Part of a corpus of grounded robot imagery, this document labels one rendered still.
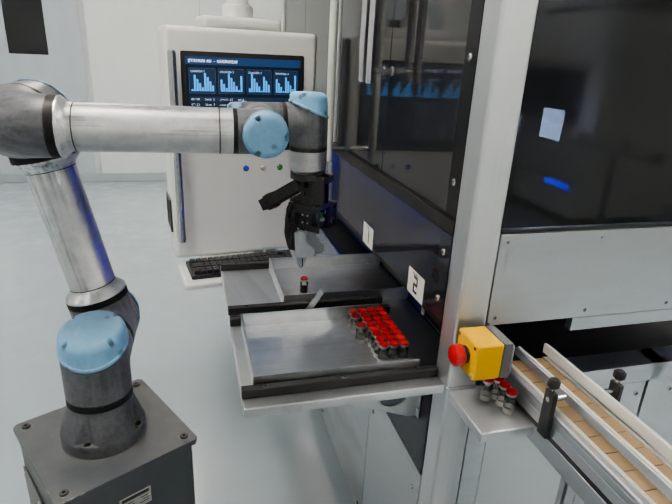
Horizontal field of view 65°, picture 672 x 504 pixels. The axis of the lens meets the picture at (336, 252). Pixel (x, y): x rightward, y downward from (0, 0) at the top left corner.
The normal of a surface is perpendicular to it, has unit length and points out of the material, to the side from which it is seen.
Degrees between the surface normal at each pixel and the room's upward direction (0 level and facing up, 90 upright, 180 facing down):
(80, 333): 7
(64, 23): 90
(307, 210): 90
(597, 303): 90
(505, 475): 90
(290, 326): 0
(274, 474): 0
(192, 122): 65
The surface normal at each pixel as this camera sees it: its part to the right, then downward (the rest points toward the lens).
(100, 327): 0.07, -0.88
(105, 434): 0.44, 0.04
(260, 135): 0.23, 0.36
